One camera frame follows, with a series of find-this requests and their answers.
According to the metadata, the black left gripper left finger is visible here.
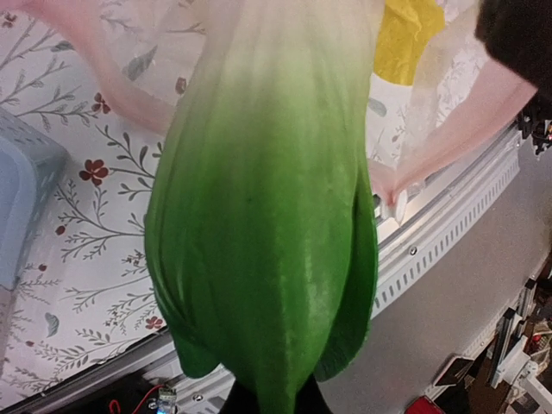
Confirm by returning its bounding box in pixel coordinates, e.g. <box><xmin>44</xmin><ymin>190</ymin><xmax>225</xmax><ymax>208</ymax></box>
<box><xmin>220</xmin><ymin>380</ymin><xmax>259</xmax><ymax>414</ymax></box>

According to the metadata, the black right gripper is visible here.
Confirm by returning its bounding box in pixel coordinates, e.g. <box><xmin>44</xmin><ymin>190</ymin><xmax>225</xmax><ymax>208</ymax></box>
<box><xmin>475</xmin><ymin>0</ymin><xmax>551</xmax><ymax>95</ymax></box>

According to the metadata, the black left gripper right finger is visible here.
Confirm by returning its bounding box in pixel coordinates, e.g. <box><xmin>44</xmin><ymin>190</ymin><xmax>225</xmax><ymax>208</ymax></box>
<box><xmin>297</xmin><ymin>374</ymin><xmax>332</xmax><ymax>414</ymax></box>

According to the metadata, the clear pink zip top bag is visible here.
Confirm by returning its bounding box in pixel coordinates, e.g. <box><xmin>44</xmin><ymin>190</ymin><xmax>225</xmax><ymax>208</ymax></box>
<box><xmin>1</xmin><ymin>1</ymin><xmax>536</xmax><ymax>235</ymax></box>

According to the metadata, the yellow napa cabbage toy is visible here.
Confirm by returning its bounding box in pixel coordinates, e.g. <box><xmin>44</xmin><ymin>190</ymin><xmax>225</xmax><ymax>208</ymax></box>
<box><xmin>373</xmin><ymin>0</ymin><xmax>445</xmax><ymax>86</ymax></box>

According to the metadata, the green bok choy toy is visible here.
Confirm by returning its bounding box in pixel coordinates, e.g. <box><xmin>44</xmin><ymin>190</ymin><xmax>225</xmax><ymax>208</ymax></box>
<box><xmin>145</xmin><ymin>1</ymin><xmax>384</xmax><ymax>413</ymax></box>

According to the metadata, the light blue plastic basket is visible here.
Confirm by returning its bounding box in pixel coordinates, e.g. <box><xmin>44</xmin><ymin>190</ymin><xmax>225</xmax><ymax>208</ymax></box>
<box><xmin>1</xmin><ymin>109</ymin><xmax>68</xmax><ymax>291</ymax></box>

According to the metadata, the floral patterned table mat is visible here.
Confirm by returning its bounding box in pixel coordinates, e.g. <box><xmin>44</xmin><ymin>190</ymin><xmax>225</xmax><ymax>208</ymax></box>
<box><xmin>1</xmin><ymin>13</ymin><xmax>519</xmax><ymax>409</ymax></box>

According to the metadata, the front aluminium table rail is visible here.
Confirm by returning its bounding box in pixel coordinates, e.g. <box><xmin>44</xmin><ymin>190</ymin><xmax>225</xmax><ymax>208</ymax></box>
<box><xmin>1</xmin><ymin>125</ymin><xmax>523</xmax><ymax>413</ymax></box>

